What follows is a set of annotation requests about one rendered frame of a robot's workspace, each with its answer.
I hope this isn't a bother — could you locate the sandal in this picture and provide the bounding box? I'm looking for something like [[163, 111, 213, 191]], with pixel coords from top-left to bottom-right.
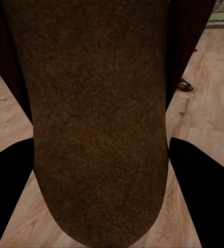
[[0, 0, 216, 248], [177, 78, 194, 92]]

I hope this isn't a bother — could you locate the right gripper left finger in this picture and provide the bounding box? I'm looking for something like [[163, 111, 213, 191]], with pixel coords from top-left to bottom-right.
[[0, 137, 33, 240]]

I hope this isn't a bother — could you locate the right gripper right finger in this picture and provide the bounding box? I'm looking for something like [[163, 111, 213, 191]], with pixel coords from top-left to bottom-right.
[[169, 137, 224, 248]]

